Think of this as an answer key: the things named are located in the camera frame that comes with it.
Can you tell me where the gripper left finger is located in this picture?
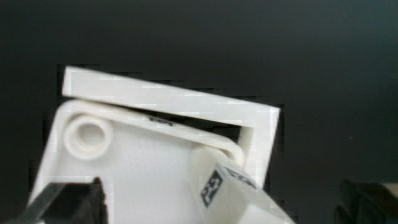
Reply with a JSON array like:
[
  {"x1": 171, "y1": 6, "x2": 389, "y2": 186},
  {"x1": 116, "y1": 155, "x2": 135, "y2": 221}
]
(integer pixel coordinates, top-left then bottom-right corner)
[{"x1": 11, "y1": 178, "x2": 109, "y2": 224}]

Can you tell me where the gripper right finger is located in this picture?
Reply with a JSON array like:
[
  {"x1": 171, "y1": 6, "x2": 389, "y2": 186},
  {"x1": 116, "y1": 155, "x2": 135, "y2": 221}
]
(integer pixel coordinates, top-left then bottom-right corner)
[{"x1": 334, "y1": 180, "x2": 398, "y2": 224}]

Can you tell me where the white desk leg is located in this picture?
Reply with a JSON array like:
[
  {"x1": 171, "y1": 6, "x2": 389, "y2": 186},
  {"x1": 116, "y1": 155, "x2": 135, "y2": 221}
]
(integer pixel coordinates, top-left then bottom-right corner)
[{"x1": 190, "y1": 146, "x2": 295, "y2": 224}]

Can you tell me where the white desk tabletop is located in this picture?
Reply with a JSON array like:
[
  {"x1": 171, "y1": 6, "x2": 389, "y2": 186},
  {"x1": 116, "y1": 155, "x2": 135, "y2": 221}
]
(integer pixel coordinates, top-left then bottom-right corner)
[{"x1": 32, "y1": 100, "x2": 244, "y2": 224}]

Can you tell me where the white U-shaped fixture frame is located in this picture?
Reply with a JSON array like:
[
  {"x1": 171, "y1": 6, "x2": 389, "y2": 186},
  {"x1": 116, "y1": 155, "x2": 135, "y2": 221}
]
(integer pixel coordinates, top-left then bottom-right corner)
[{"x1": 63, "y1": 66, "x2": 281, "y2": 184}]

